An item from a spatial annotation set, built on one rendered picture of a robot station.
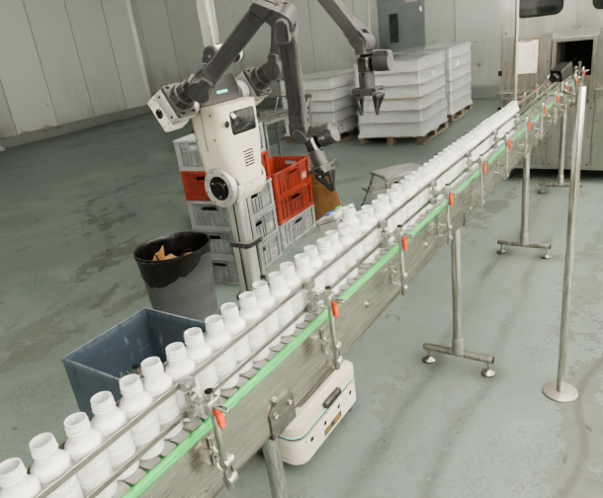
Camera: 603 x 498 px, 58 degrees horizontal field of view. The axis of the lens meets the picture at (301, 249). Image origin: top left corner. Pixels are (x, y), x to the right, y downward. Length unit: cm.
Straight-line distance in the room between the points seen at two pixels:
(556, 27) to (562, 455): 415
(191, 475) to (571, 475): 167
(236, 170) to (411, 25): 1018
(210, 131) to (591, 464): 196
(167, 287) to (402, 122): 550
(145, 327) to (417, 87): 649
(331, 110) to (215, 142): 660
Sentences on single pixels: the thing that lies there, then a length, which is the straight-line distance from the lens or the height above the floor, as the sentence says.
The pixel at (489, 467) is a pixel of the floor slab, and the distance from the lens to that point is 246.
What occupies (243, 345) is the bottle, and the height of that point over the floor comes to 107.
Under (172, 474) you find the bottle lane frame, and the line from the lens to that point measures 114.
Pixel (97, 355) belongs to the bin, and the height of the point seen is 90.
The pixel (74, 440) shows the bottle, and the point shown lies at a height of 114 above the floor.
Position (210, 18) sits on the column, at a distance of 1174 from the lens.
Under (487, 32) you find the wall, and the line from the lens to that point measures 1163.
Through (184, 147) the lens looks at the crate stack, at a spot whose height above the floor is 106.
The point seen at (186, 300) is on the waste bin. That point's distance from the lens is 318.
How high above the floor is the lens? 171
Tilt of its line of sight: 22 degrees down
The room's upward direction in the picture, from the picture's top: 8 degrees counter-clockwise
